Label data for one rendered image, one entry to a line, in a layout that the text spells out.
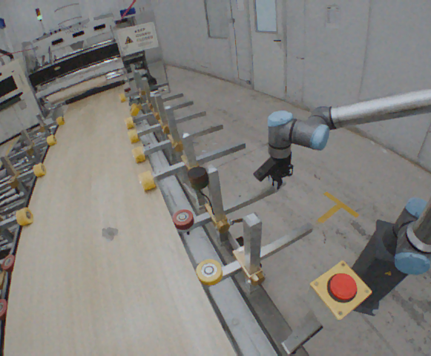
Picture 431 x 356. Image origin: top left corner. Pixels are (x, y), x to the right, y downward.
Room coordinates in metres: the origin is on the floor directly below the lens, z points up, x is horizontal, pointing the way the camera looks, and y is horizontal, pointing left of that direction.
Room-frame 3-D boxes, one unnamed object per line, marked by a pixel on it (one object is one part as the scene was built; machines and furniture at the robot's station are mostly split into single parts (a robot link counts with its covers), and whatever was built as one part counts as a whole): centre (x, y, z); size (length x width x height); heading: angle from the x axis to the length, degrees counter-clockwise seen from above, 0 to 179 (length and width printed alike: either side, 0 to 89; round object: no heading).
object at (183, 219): (0.57, 0.14, 0.85); 0.08 x 0.08 x 0.11
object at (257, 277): (0.36, -0.07, 0.84); 0.14 x 0.06 x 0.05; 19
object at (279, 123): (0.71, -0.27, 1.14); 0.10 x 0.09 x 0.12; 48
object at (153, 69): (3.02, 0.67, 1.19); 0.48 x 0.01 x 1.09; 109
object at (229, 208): (0.64, -0.04, 0.84); 0.43 x 0.03 x 0.04; 109
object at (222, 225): (0.60, 0.02, 0.85); 0.14 x 0.06 x 0.05; 19
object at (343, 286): (0.10, -0.16, 1.22); 0.04 x 0.04 x 0.02
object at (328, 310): (0.10, -0.16, 1.18); 0.07 x 0.07 x 0.08; 19
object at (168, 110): (1.05, 0.17, 0.93); 0.04 x 0.04 x 0.48; 19
